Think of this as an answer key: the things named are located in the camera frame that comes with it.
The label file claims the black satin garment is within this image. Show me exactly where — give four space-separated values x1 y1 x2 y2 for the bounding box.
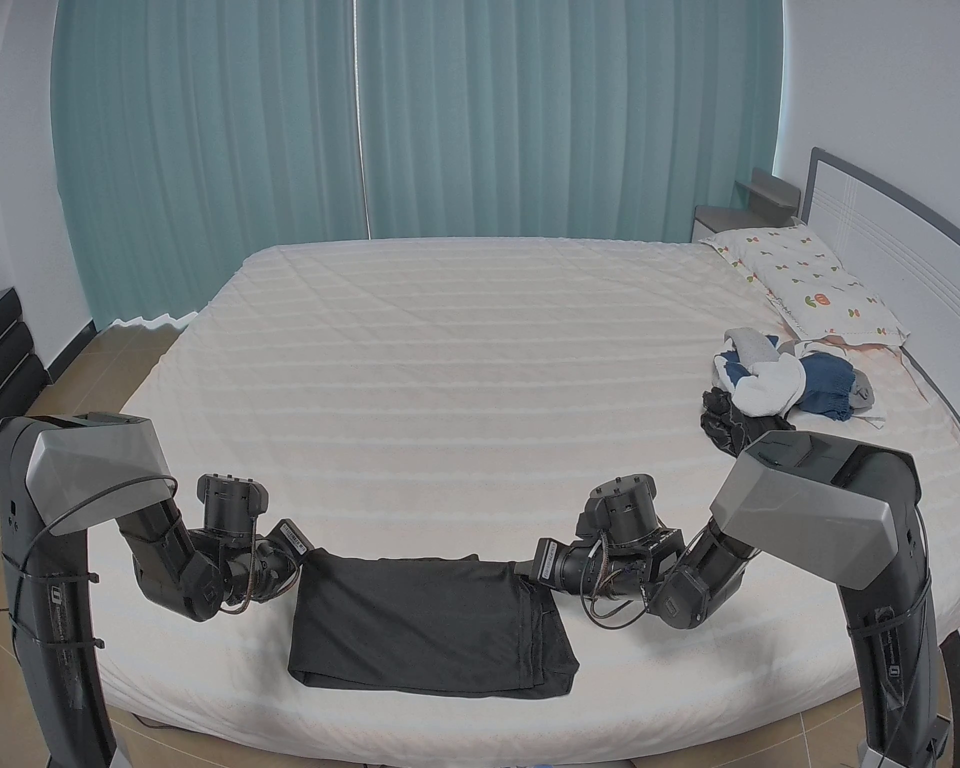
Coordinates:
699 388 796 459

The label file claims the blue-green curtain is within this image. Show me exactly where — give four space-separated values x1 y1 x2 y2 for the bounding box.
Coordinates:
356 0 785 245
52 0 369 331

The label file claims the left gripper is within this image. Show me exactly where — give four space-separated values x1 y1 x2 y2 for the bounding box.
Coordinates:
243 519 313 601

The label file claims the white printed pillow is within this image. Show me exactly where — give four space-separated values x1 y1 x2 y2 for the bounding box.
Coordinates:
697 225 911 350

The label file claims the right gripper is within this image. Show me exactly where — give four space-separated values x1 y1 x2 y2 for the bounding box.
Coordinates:
528 536 603 599

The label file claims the bed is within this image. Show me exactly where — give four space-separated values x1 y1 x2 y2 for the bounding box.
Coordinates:
26 146 960 732

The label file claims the black T-shirt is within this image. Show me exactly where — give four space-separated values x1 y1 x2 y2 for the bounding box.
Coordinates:
287 549 582 700

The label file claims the pile of clothes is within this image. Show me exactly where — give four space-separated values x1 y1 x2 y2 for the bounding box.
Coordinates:
712 327 886 430

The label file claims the black cable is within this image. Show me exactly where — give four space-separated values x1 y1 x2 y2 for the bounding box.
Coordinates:
22 476 180 541
583 591 648 631

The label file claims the grey bedside table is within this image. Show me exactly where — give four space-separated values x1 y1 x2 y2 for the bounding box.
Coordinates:
693 167 802 241

